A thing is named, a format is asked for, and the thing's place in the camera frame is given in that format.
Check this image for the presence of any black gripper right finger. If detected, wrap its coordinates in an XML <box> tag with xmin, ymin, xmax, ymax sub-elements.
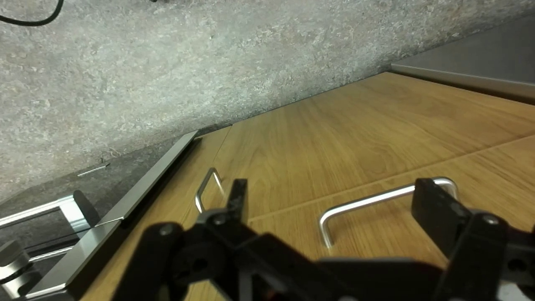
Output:
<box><xmin>410</xmin><ymin>178</ymin><xmax>535</xmax><ymax>301</ymax></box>

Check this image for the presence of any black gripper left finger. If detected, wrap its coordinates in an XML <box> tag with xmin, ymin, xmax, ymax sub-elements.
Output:
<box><xmin>113</xmin><ymin>178</ymin><xmax>349</xmax><ymax>301</ymax></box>

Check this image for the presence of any silver drawer handle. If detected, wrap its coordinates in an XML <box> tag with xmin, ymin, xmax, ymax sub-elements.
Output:
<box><xmin>318</xmin><ymin>176</ymin><xmax>461</xmax><ymax>251</ymax></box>

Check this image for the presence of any wooden cabinet door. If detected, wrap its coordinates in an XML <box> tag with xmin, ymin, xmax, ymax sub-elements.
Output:
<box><xmin>198</xmin><ymin>71</ymin><xmax>535</xmax><ymax>223</ymax></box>

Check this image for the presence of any silver cabinet door handle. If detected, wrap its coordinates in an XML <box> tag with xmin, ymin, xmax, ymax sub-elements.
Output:
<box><xmin>193</xmin><ymin>166</ymin><xmax>228</xmax><ymax>216</ymax></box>

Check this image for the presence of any silver oven handle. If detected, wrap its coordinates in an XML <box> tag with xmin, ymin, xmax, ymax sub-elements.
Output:
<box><xmin>0</xmin><ymin>190</ymin><xmax>103</xmax><ymax>301</ymax></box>

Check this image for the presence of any thick black cable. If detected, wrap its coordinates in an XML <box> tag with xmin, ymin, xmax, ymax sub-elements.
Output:
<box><xmin>0</xmin><ymin>0</ymin><xmax>66</xmax><ymax>29</ymax></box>

